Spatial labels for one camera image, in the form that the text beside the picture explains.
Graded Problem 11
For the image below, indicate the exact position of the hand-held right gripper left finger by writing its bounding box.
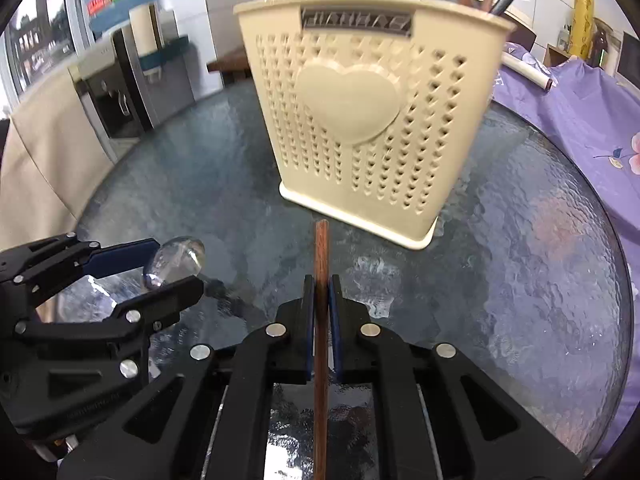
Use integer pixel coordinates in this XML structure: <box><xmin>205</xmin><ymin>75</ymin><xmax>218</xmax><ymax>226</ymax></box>
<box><xmin>57</xmin><ymin>275</ymin><xmax>317</xmax><ymax>480</ymax></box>

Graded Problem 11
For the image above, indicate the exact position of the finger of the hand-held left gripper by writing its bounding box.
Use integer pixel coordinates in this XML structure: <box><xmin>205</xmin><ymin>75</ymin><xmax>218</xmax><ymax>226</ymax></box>
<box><xmin>0</xmin><ymin>232</ymin><xmax>162</xmax><ymax>323</ymax></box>
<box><xmin>12</xmin><ymin>276</ymin><xmax>205</xmax><ymax>378</ymax></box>

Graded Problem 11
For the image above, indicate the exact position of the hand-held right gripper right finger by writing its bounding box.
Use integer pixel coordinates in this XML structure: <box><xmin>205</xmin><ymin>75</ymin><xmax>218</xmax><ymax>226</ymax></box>
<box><xmin>327</xmin><ymin>274</ymin><xmax>586</xmax><ymax>480</ymax></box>

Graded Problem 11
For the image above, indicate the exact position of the cream perforated utensil holder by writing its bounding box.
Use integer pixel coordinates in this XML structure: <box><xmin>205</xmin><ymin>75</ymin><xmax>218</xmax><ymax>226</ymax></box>
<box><xmin>233</xmin><ymin>0</ymin><xmax>516</xmax><ymax>251</ymax></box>

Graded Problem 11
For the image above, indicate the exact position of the beige cloth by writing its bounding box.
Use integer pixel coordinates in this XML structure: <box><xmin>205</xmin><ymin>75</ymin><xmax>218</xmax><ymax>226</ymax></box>
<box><xmin>0</xmin><ymin>67</ymin><xmax>114</xmax><ymax>242</ymax></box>

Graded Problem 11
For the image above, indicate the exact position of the grey water dispenser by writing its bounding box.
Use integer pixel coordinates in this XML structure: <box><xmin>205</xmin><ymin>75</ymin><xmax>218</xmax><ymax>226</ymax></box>
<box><xmin>75</xmin><ymin>35</ymin><xmax>197</xmax><ymax>142</ymax></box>

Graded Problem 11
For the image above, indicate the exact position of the wooden side table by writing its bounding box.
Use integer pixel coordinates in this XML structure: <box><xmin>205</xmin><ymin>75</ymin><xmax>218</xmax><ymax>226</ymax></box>
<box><xmin>206</xmin><ymin>45</ymin><xmax>257</xmax><ymax>82</ymax></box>

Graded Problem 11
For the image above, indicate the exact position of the white cylinder container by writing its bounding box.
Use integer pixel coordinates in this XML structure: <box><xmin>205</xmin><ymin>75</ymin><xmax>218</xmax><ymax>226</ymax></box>
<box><xmin>129</xmin><ymin>3</ymin><xmax>162</xmax><ymax>57</ymax></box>

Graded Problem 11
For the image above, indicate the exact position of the window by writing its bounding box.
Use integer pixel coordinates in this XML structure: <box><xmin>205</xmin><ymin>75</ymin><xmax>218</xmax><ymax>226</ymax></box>
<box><xmin>4</xmin><ymin>0</ymin><xmax>87</xmax><ymax>98</ymax></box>

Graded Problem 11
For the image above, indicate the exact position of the purple floral cloth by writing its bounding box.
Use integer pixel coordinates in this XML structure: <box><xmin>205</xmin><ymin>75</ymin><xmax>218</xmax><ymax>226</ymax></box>
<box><xmin>492</xmin><ymin>42</ymin><xmax>640</xmax><ymax>466</ymax></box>

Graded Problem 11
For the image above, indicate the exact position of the cardboard box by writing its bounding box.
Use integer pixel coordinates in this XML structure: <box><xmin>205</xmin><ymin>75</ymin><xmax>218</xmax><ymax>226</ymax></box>
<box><xmin>545</xmin><ymin>42</ymin><xmax>572</xmax><ymax>67</ymax></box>

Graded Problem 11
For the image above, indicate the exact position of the brown bottle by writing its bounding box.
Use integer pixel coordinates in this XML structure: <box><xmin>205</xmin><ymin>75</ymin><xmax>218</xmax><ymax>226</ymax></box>
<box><xmin>592</xmin><ymin>25</ymin><xmax>614</xmax><ymax>69</ymax></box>

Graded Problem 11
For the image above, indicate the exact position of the yellow roll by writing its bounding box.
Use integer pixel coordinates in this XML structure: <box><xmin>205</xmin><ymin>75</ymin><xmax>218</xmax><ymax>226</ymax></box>
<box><xmin>572</xmin><ymin>0</ymin><xmax>597</xmax><ymax>59</ymax></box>

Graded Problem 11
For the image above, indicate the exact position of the white microwave oven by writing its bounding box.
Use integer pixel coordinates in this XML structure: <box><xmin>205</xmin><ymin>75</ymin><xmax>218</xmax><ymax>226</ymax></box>
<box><xmin>620</xmin><ymin>30</ymin><xmax>640</xmax><ymax>82</ymax></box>

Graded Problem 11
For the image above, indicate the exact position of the white pan with handle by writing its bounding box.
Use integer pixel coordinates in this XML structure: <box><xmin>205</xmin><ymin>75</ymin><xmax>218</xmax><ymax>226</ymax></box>
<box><xmin>501</xmin><ymin>52</ymin><xmax>554</xmax><ymax>92</ymax></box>

